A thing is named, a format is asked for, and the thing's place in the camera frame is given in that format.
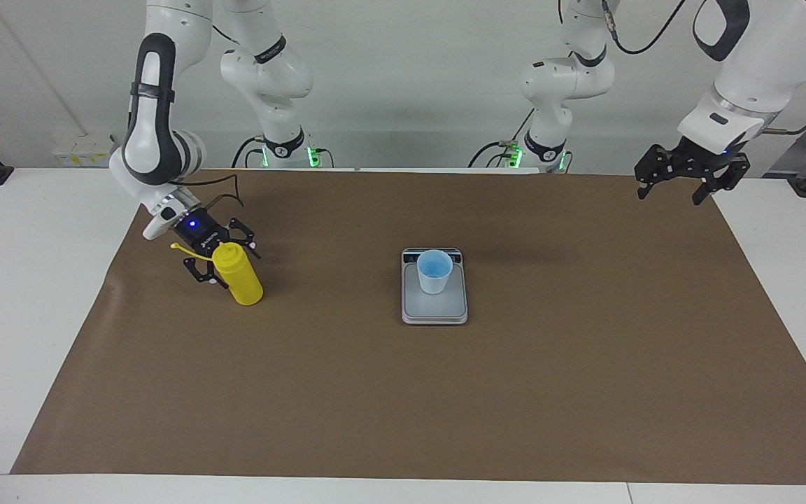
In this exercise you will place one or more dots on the white wall socket box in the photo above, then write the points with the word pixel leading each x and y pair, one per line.
pixel 85 150

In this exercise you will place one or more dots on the silver digital kitchen scale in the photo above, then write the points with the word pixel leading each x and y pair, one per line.
pixel 434 308

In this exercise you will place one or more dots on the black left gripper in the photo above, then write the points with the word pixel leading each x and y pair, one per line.
pixel 707 159

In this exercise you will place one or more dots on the brown table mat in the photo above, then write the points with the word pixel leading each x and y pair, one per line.
pixel 403 406

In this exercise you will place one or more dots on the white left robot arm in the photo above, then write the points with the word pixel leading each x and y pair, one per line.
pixel 767 56

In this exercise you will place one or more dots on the yellow squeeze bottle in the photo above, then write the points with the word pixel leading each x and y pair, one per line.
pixel 241 280

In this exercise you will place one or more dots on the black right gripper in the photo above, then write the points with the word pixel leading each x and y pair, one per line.
pixel 200 234

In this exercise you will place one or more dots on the light blue paper cup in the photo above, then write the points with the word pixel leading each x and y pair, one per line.
pixel 434 276

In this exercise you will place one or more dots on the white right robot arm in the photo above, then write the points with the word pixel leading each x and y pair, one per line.
pixel 151 133

